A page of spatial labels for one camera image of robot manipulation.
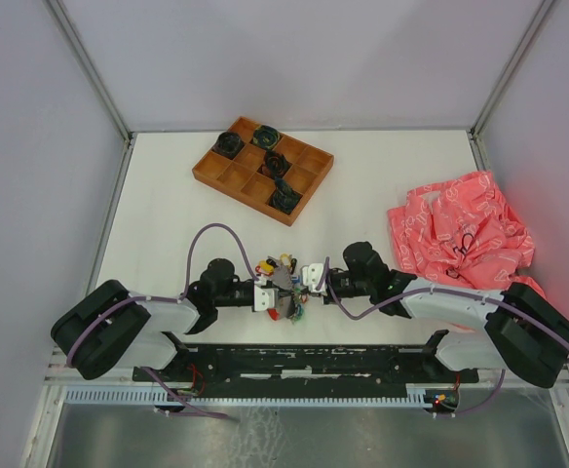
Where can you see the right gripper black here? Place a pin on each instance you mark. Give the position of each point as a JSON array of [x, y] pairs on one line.
[[326, 294]]

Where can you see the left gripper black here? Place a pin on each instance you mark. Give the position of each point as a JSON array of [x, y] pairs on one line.
[[284, 293]]

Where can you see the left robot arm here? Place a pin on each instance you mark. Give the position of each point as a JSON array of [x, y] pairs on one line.
[[113, 326]]

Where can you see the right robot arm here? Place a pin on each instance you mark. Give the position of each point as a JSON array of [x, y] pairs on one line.
[[515, 329]]

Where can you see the green leaf rolled cloth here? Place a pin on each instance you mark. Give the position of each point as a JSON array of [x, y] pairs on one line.
[[284, 198]]

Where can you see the orange flower rolled cloth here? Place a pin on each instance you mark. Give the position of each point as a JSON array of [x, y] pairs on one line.
[[275, 165]]

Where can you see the wooden compartment tray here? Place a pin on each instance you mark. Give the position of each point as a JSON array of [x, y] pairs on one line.
[[241, 178]]

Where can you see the pink patterned cloth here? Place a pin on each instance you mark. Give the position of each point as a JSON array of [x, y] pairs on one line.
[[462, 233]]

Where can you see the dark green rolled cloth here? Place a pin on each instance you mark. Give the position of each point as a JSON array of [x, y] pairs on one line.
[[265, 137]]

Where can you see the dark floral rolled cloth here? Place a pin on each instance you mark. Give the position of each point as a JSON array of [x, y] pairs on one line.
[[228, 144]]

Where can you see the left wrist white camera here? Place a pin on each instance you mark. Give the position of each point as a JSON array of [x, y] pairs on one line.
[[264, 294]]

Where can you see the wrist white camera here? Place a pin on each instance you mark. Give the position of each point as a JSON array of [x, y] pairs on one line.
[[312, 273], [264, 294]]

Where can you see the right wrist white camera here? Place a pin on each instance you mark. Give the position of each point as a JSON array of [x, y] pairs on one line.
[[312, 273]]

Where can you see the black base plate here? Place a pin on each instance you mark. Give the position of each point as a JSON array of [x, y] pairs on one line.
[[311, 370]]

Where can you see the grey cable duct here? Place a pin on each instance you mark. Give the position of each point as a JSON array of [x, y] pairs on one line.
[[415, 398]]

